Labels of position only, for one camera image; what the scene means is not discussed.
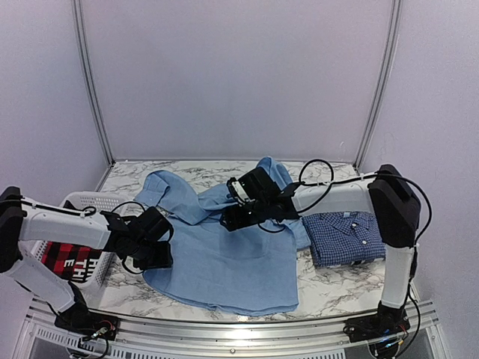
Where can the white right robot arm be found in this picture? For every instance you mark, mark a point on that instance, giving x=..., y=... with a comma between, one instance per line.
x=387, y=195

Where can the blue checked folded shirt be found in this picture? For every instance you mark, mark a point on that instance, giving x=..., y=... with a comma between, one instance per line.
x=344, y=238

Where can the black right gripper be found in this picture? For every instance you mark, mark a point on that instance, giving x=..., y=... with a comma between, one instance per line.
x=234, y=220

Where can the aluminium front frame rail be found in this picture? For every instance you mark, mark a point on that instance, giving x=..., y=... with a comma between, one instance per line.
x=163, y=338

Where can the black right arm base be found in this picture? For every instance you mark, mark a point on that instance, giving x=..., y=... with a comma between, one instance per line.
x=386, y=321

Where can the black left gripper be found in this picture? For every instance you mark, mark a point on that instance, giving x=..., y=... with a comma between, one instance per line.
x=165, y=259

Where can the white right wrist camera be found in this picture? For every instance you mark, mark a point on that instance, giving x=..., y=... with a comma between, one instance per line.
x=237, y=191

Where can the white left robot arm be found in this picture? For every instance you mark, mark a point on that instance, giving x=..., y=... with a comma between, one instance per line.
x=26, y=220

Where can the white plastic laundry basket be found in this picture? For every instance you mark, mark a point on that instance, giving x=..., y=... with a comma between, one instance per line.
x=89, y=200

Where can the left aluminium corner post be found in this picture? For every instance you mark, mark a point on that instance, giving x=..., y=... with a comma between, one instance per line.
x=82, y=44

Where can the right aluminium corner post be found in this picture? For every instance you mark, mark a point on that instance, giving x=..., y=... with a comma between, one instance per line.
x=381, y=84

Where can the red black plaid shirt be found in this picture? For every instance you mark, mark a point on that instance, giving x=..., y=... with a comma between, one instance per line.
x=71, y=262

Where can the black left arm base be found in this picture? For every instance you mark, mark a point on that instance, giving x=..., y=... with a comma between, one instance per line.
x=81, y=320

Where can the light blue long sleeve shirt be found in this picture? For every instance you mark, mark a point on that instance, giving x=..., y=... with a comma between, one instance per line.
x=250, y=272

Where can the aluminium corner post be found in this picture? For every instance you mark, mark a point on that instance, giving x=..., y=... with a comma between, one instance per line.
x=82, y=44
x=381, y=84

